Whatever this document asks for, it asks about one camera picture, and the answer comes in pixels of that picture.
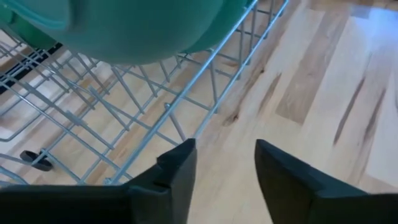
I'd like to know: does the dark green round plate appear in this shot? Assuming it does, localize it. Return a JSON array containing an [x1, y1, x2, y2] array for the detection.
[[182, 0, 254, 54], [0, 4, 58, 50]]

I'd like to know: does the teal round plate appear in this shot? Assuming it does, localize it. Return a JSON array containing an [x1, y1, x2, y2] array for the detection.
[[0, 0, 224, 65]]

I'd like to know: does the grey wire dish rack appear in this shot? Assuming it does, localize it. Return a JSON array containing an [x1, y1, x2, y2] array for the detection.
[[0, 0, 290, 187]]

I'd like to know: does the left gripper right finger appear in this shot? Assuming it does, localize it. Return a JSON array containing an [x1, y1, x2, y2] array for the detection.
[[254, 139, 398, 224]]

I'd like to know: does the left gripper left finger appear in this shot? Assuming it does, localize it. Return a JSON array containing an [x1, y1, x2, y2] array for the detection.
[[0, 138, 198, 224]]

